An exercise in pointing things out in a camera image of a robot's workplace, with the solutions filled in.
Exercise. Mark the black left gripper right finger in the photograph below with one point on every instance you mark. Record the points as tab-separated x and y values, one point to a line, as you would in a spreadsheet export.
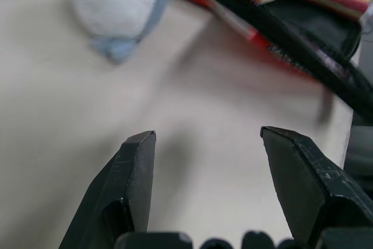
314	185

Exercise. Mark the black and red paddle case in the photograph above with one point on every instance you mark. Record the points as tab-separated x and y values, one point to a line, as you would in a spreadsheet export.
303	36

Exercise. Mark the white and blue plush toy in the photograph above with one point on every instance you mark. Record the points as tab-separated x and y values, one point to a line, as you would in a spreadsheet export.
116	13

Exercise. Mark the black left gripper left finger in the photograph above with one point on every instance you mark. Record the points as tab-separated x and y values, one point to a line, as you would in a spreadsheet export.
128	179

